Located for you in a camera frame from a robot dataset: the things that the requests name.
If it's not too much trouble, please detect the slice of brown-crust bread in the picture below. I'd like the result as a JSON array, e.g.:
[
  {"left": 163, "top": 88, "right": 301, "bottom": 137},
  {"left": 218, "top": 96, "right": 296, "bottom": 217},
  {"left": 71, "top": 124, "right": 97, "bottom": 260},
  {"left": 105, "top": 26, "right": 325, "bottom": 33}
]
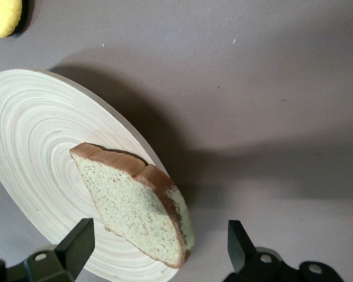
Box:
[{"left": 69, "top": 142, "right": 197, "bottom": 270}]

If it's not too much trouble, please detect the round light wooden plate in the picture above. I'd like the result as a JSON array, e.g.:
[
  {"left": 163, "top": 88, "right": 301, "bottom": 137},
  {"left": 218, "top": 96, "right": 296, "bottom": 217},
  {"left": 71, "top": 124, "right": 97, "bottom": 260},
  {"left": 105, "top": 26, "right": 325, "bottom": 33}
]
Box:
[{"left": 0, "top": 68, "right": 180, "bottom": 278}]

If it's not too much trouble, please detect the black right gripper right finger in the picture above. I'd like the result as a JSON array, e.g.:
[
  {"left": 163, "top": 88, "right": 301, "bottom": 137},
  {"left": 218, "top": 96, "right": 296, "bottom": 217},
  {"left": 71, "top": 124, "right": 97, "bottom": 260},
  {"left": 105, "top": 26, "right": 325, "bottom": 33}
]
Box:
[{"left": 226, "top": 220, "right": 286, "bottom": 282}]

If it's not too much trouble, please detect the yellow quilted mitt with thumb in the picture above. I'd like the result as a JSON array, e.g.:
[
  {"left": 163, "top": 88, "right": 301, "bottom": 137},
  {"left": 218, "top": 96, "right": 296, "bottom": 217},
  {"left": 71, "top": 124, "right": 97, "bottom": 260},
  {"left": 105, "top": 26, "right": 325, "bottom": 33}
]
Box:
[{"left": 0, "top": 0, "right": 33, "bottom": 39}]

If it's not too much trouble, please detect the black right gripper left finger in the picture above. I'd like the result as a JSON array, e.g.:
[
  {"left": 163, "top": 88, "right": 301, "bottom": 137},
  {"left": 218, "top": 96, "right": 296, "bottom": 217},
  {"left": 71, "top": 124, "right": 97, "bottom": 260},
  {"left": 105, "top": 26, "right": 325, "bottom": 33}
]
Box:
[{"left": 23, "top": 217, "right": 95, "bottom": 282}]

